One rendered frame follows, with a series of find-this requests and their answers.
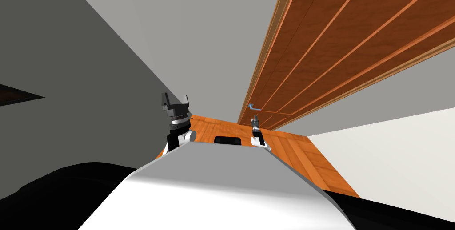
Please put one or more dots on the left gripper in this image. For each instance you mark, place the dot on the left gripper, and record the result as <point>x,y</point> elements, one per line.
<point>176,110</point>

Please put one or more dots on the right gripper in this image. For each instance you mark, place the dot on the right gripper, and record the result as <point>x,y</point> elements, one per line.
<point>255,124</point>

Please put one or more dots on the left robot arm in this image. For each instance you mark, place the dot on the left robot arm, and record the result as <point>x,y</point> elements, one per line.
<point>53,201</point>

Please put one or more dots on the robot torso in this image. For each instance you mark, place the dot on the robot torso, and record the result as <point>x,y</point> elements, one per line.
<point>220,187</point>

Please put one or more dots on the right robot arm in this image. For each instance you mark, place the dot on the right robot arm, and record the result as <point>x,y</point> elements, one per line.
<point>258,139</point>

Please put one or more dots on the brown wooden door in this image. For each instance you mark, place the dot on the brown wooden door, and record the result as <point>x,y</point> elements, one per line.
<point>341,34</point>

